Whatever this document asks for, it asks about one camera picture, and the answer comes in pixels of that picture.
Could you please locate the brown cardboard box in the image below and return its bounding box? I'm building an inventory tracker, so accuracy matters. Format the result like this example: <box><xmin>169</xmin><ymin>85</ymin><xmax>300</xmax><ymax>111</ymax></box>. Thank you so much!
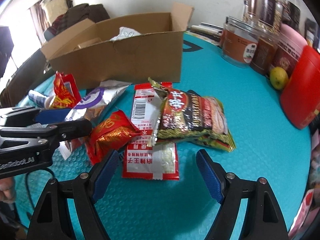
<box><xmin>40</xmin><ymin>2</ymin><xmax>195</xmax><ymax>90</ymax></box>

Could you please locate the pink bag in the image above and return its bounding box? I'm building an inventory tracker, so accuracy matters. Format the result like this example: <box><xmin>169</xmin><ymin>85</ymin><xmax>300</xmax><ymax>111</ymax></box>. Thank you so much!
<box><xmin>287</xmin><ymin>189</ymin><xmax>315</xmax><ymax>240</ymax></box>

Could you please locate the clear jar black label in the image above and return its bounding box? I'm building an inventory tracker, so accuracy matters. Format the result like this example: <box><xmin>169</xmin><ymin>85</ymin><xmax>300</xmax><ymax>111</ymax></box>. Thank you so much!
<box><xmin>281</xmin><ymin>0</ymin><xmax>302</xmax><ymax>28</ymax></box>

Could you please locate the red canister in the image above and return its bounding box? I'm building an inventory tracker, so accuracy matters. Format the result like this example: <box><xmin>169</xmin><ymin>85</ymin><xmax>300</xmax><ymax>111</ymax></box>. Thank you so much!
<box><xmin>279</xmin><ymin>45</ymin><xmax>320</xmax><ymax>130</ymax></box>

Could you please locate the dark green seat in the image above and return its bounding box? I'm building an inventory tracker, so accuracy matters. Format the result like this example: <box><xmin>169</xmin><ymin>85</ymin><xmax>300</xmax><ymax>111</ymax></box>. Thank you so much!
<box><xmin>0</xmin><ymin>47</ymin><xmax>48</xmax><ymax>100</ymax></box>

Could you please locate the silver purple snack packet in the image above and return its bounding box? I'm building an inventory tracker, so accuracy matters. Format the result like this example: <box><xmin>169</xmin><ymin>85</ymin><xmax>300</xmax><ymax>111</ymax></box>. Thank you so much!
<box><xmin>59</xmin><ymin>80</ymin><xmax>132</xmax><ymax>160</ymax></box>

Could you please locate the red gold snack packet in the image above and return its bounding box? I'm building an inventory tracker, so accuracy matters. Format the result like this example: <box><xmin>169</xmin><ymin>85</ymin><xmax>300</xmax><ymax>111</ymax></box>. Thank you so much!
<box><xmin>85</xmin><ymin>109</ymin><xmax>140</xmax><ymax>165</ymax></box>

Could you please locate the brown curtain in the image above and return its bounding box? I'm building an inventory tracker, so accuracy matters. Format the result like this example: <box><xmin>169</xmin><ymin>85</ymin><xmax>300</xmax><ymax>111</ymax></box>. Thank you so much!
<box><xmin>30</xmin><ymin>1</ymin><xmax>50</xmax><ymax>38</ymax></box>

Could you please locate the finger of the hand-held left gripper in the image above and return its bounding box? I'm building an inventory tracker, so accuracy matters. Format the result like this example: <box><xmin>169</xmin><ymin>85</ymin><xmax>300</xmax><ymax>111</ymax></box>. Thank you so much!
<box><xmin>0</xmin><ymin>119</ymin><xmax>92</xmax><ymax>145</ymax></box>
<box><xmin>0</xmin><ymin>106</ymin><xmax>73</xmax><ymax>128</ymax></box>

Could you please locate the stack of books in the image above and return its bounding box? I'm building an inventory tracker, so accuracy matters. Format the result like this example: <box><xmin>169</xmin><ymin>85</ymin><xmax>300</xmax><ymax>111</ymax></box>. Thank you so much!
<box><xmin>185</xmin><ymin>22</ymin><xmax>224</xmax><ymax>46</ymax></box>

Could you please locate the tall jar of grains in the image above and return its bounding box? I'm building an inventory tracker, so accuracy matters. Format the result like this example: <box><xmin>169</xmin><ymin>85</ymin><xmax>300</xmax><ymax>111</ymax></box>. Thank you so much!
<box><xmin>257</xmin><ymin>0</ymin><xmax>285</xmax><ymax>34</ymax></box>

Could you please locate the green instant noodle packet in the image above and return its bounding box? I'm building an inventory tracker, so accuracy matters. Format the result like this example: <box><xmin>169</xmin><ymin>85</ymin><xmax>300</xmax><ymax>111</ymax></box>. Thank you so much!
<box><xmin>147</xmin><ymin>77</ymin><xmax>236</xmax><ymax>153</ymax></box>

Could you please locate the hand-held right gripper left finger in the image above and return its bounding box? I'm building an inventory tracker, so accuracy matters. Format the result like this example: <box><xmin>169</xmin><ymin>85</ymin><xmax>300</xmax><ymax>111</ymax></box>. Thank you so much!
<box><xmin>26</xmin><ymin>149</ymin><xmax>120</xmax><ymax>240</ymax></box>

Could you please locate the person's left hand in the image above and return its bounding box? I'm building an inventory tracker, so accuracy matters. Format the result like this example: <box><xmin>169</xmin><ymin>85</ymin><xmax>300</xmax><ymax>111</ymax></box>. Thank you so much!
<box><xmin>0</xmin><ymin>177</ymin><xmax>16</xmax><ymax>203</ymax></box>

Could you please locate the teal bubble mat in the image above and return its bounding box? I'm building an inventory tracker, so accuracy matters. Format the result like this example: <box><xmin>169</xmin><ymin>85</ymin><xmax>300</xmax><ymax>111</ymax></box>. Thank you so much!
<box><xmin>15</xmin><ymin>31</ymin><xmax>313</xmax><ymax>240</ymax></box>

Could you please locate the chair draped with clothes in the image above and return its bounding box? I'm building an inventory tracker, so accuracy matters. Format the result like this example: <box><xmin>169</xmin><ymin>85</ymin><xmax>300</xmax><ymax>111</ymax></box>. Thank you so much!
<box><xmin>51</xmin><ymin>3</ymin><xmax>110</xmax><ymax>34</ymax></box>

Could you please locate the tall clear jar brown label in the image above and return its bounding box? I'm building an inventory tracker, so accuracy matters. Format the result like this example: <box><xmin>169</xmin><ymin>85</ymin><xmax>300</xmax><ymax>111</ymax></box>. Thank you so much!
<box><xmin>241</xmin><ymin>0</ymin><xmax>263</xmax><ymax>22</ymax></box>

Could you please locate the beige board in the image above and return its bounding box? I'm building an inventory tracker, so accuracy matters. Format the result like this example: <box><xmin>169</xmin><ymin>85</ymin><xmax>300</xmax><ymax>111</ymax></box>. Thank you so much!
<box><xmin>41</xmin><ymin>0</ymin><xmax>68</xmax><ymax>25</ymax></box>

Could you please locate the red white long sachet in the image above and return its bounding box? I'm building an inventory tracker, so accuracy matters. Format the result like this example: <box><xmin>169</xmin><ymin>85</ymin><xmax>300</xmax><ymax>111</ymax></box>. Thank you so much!
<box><xmin>122</xmin><ymin>82</ymin><xmax>180</xmax><ymax>180</ymax></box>

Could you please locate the dark printed packet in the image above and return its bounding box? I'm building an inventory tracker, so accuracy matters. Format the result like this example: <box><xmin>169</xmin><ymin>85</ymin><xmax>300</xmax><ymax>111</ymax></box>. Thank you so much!
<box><xmin>304</xmin><ymin>17</ymin><xmax>320</xmax><ymax>49</ymax></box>

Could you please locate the blue tablet tube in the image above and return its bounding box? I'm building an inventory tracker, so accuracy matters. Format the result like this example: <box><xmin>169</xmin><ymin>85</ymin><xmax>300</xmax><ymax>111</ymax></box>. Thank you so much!
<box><xmin>28</xmin><ymin>89</ymin><xmax>57</xmax><ymax>108</ymax></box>

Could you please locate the pink canister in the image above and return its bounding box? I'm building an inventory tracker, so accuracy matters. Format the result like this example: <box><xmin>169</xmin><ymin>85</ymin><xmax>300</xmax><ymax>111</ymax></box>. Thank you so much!
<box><xmin>271</xmin><ymin>24</ymin><xmax>308</xmax><ymax>77</ymax></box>

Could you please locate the white patterned snack packet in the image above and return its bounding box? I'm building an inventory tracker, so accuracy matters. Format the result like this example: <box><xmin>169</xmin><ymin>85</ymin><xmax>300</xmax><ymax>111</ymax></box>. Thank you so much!
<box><xmin>110</xmin><ymin>27</ymin><xmax>142</xmax><ymax>42</ymax></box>

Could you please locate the jar of dark brown powder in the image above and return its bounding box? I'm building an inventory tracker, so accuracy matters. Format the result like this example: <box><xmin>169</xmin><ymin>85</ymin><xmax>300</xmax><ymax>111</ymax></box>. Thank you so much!
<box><xmin>249</xmin><ymin>34</ymin><xmax>278</xmax><ymax>75</ymax></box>

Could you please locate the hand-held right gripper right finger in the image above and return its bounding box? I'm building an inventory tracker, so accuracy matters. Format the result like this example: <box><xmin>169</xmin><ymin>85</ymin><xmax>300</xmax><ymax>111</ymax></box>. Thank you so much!
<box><xmin>196</xmin><ymin>149</ymin><xmax>292</xmax><ymax>240</ymax></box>

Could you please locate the yellow green fruit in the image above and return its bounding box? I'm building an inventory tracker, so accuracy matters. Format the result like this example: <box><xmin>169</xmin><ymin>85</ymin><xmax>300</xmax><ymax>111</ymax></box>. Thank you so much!
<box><xmin>269</xmin><ymin>67</ymin><xmax>289</xmax><ymax>90</ymax></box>

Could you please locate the wide jar of red powder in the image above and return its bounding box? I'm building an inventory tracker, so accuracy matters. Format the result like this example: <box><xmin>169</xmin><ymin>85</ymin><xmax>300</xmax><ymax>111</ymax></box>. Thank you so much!
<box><xmin>221</xmin><ymin>16</ymin><xmax>259</xmax><ymax>68</ymax></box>

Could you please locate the red yellow snack packet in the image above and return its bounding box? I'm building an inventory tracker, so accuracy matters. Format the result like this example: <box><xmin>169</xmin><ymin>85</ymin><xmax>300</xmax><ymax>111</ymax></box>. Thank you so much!
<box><xmin>49</xmin><ymin>71</ymin><xmax>82</xmax><ymax>109</ymax></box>

